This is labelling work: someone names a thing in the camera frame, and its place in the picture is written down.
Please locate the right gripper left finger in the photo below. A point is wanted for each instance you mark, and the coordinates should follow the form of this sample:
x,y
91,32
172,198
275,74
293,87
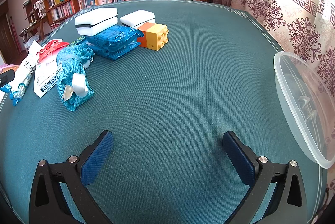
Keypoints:
x,y
47,201

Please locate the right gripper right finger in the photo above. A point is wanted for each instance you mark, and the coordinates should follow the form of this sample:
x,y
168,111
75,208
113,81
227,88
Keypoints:
x,y
288,202

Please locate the white blue plastic packet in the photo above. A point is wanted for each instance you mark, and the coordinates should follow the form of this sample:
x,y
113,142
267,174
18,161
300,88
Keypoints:
x,y
17,87

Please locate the white medicine box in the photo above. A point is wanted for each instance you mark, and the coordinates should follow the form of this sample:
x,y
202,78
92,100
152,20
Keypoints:
x,y
45,76

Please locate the red snack packet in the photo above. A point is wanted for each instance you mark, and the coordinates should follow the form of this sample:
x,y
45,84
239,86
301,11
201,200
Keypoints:
x,y
50,48

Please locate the teal knitted cloth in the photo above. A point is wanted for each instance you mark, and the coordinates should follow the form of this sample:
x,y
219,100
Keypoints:
x,y
71,81

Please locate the green dotted block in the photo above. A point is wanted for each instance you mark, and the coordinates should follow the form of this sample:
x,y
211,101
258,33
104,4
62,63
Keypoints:
x,y
78,41

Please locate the large white eraser case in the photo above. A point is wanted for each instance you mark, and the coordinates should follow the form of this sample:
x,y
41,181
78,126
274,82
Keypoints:
x,y
93,22

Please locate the blue cracker packet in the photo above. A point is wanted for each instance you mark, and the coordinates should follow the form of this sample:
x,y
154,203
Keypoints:
x,y
115,37
114,55

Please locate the small white eraser case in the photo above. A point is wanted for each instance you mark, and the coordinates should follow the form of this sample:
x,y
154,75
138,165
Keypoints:
x,y
137,18

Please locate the orange yellow toy brick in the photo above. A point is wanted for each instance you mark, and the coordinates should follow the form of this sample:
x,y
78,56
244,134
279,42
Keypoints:
x,y
155,36

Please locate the small wooden side shelf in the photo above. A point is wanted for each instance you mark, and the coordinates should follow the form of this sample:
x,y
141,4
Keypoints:
x,y
36,17

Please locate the clear plastic bowl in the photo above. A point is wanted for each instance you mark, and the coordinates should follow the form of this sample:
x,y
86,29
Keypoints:
x,y
308,107

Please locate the patterned curtain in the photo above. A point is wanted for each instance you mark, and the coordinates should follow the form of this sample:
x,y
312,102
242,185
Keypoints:
x,y
282,9

